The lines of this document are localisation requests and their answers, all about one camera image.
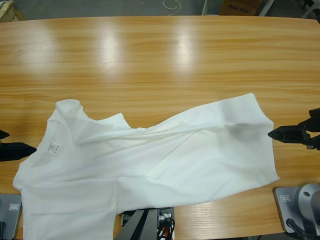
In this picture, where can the white t-shirt with black logo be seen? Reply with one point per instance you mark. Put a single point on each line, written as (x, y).
(150, 162)

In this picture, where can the wooden pallet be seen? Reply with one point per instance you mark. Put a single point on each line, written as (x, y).
(10, 10)

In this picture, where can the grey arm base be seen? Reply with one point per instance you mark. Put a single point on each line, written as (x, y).
(11, 220)
(285, 207)

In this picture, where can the white frame leg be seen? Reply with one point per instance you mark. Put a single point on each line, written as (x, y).
(265, 7)
(205, 7)

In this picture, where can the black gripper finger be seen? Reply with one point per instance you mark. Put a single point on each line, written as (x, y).
(290, 135)
(17, 150)
(315, 113)
(3, 135)

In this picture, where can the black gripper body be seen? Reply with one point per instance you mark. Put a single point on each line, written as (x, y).
(315, 137)

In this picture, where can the brown cardboard box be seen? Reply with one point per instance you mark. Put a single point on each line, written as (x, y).
(237, 7)

